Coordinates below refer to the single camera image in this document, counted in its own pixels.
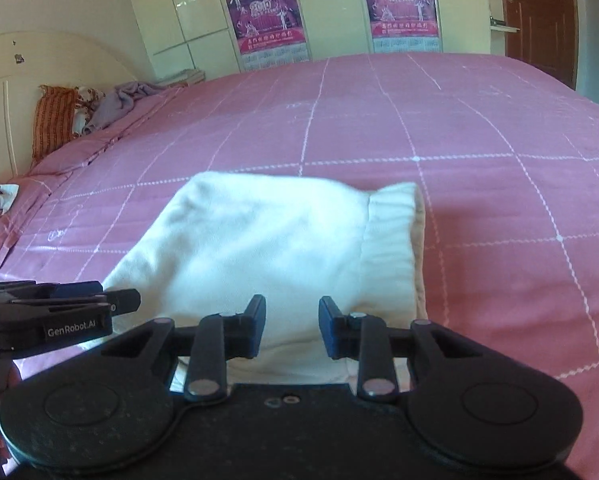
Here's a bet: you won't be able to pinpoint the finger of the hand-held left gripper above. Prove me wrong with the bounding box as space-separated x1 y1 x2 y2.
0 280 103 303
9 288 142 317

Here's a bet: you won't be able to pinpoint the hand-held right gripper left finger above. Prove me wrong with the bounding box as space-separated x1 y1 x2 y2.
101 294 267 404

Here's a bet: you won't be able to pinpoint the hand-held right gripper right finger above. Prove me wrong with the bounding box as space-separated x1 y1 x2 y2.
318 296 481 402

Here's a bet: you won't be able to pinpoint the white pants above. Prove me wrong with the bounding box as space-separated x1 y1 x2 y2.
86 171 430 396

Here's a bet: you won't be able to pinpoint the orange striped pillow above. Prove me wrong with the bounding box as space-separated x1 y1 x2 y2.
31 85 81 164

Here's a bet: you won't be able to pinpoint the small floral pillow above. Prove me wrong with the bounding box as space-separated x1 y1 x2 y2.
72 87 106 137

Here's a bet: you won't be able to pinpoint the cream headboard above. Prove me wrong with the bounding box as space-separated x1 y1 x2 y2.
0 30 154 182

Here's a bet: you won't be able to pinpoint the grey cloth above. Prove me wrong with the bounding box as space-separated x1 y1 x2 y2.
82 80 171 134

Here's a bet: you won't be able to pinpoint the pink checked bed sheet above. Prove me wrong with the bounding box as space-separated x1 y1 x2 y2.
0 52 599 480

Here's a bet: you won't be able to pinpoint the cream wardrobe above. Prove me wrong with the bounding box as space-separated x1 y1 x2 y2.
120 0 505 75

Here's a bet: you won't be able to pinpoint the brown wooden door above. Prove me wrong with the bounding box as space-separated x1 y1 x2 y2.
499 0 581 89

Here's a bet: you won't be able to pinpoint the purple wall poster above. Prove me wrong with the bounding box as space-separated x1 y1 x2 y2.
358 0 443 55
214 0 313 72

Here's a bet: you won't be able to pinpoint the metal door handle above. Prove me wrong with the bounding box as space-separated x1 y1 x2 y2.
488 0 523 34

